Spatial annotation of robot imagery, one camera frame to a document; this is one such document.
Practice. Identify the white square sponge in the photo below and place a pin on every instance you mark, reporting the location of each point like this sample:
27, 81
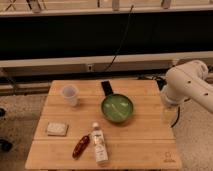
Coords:
56, 129

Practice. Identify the clear bottle with white label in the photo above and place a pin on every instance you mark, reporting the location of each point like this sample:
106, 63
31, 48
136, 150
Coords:
100, 149

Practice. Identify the green pan with black handle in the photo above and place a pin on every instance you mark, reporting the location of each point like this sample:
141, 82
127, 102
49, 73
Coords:
116, 108

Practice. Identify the black object at left edge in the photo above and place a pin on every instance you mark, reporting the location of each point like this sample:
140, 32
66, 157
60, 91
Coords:
5, 145

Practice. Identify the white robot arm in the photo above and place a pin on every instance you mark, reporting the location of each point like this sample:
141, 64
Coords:
186, 81

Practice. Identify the red chili pepper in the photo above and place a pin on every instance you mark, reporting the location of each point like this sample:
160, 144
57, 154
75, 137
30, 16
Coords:
80, 146

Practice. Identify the white ceramic cup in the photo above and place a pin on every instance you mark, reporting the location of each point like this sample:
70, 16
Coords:
70, 93

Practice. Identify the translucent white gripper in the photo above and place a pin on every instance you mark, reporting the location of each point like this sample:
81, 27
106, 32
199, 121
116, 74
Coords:
169, 114

